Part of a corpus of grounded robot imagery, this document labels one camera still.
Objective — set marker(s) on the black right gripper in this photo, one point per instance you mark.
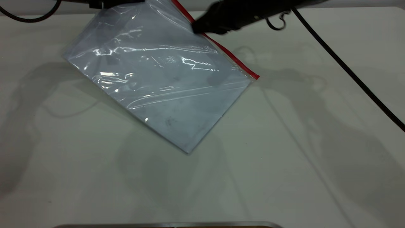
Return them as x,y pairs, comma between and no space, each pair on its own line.
259,11

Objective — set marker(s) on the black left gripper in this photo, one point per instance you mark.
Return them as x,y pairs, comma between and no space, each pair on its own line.
98,3

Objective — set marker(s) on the clear bag with red zipper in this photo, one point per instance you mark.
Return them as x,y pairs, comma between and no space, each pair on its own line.
164,79

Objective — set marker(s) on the metal strip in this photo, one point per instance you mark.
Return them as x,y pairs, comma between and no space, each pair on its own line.
167,225

